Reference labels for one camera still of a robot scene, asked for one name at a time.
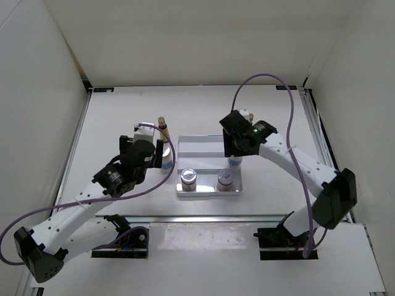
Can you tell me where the blue-label silver-cap jar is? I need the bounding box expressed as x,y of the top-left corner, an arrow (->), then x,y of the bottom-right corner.
161,147 -> 173,173
228,155 -> 243,168

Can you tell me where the brown spice jar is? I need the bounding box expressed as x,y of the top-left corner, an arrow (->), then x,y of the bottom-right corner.
180,168 -> 197,191
217,168 -> 234,191

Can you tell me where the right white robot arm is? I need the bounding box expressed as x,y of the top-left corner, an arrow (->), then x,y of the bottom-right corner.
220,110 -> 357,247

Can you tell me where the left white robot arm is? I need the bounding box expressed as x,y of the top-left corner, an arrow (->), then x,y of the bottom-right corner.
14,136 -> 164,283

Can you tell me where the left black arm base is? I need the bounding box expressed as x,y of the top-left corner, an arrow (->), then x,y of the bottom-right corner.
91,215 -> 149,259

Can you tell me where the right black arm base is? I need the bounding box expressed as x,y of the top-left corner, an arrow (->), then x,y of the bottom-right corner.
253,211 -> 309,261

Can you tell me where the white tiered organizer tray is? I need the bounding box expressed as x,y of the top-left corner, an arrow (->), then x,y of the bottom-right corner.
175,135 -> 243,199

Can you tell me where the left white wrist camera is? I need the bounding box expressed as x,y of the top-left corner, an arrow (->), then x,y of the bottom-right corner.
133,122 -> 155,144

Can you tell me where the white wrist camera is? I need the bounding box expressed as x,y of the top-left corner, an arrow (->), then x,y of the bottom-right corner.
133,122 -> 155,144
238,109 -> 250,121

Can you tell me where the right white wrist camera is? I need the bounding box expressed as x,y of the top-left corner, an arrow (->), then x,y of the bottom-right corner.
238,109 -> 250,121

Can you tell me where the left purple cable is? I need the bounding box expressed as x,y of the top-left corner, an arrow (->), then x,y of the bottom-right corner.
0,122 -> 177,265

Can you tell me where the purple cable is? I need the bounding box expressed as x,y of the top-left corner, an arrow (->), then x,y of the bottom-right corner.
230,73 -> 328,258
0,122 -> 177,265

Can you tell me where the aluminium table rail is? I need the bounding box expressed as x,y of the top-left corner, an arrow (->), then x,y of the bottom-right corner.
33,212 -> 368,226

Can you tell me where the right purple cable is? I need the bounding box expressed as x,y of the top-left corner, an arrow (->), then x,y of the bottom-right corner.
230,73 -> 328,258

